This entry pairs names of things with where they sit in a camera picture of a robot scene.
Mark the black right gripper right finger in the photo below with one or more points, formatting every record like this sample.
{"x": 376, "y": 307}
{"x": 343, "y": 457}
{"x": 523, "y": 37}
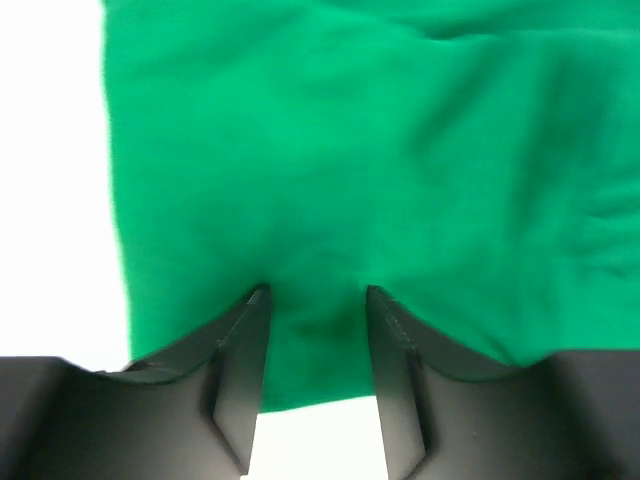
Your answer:
{"x": 449, "y": 412}

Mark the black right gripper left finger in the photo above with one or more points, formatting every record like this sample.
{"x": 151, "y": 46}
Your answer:
{"x": 187, "y": 411}

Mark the green t shirt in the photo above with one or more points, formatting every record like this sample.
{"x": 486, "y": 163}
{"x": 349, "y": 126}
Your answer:
{"x": 477, "y": 159}

